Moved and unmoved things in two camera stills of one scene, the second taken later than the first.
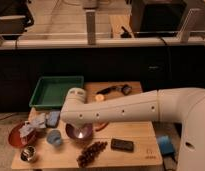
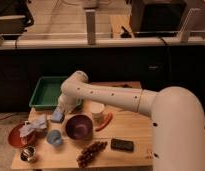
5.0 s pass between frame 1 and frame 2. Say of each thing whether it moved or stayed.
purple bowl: stayed
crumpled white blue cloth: stayed
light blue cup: stayed
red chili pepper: stayed
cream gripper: moved
